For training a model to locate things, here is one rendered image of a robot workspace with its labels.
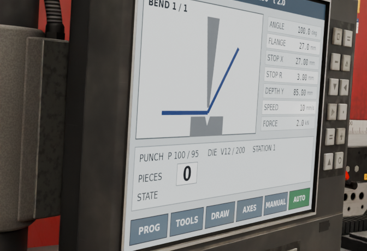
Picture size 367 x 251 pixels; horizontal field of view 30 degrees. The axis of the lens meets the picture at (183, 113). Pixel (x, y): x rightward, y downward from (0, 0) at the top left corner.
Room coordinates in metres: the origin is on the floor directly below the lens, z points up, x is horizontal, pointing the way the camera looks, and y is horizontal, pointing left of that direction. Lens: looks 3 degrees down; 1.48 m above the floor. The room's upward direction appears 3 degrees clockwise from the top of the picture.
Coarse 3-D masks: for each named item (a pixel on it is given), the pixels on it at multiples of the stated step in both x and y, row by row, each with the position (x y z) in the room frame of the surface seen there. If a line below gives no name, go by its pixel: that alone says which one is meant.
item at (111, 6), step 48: (96, 0) 0.60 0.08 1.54; (336, 0) 0.87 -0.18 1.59; (48, 48) 0.65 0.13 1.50; (96, 48) 0.60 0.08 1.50; (336, 48) 0.88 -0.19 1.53; (48, 96) 0.65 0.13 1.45; (96, 96) 0.60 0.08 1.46; (336, 96) 0.89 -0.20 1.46; (48, 144) 0.65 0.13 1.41; (96, 144) 0.59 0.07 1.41; (336, 144) 0.90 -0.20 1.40; (48, 192) 0.66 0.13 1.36; (96, 192) 0.59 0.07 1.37; (336, 192) 0.90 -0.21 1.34; (96, 240) 0.59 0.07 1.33; (192, 240) 0.67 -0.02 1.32; (240, 240) 0.73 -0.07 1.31; (288, 240) 0.81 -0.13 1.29; (336, 240) 0.91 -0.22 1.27
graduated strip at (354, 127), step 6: (354, 120) 1.60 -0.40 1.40; (360, 120) 1.61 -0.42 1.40; (366, 120) 1.62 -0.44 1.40; (354, 126) 1.60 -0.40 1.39; (360, 126) 1.61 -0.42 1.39; (366, 126) 1.63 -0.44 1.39; (348, 132) 1.59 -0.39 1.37; (354, 132) 1.60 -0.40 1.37; (360, 132) 1.61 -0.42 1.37; (366, 132) 1.63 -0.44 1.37
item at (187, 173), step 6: (192, 162) 0.66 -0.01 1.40; (180, 168) 0.64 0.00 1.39; (186, 168) 0.65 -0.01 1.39; (192, 168) 0.66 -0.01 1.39; (180, 174) 0.64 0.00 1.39; (186, 174) 0.65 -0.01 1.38; (192, 174) 0.66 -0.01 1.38; (180, 180) 0.65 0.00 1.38; (186, 180) 0.65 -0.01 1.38; (192, 180) 0.66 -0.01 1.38
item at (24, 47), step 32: (0, 0) 0.62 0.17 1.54; (32, 0) 0.65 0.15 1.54; (0, 32) 0.61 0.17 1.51; (32, 32) 0.64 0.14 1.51; (0, 64) 0.62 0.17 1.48; (32, 64) 0.64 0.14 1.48; (0, 96) 0.62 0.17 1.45; (32, 96) 0.64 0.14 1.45; (0, 128) 0.62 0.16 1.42; (32, 128) 0.64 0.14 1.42; (0, 160) 0.62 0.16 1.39; (32, 160) 0.64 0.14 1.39; (0, 192) 0.62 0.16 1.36; (32, 192) 0.64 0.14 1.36; (0, 224) 0.62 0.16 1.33
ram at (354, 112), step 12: (360, 0) 1.59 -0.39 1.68; (360, 12) 1.60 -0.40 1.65; (360, 24) 1.60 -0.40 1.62; (360, 36) 1.60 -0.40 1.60; (360, 48) 1.60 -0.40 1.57; (360, 60) 1.60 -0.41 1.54; (360, 72) 1.61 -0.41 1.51; (360, 84) 1.61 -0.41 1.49; (360, 96) 1.61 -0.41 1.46; (360, 108) 1.61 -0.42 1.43; (348, 144) 1.59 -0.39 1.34; (360, 144) 1.62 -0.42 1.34
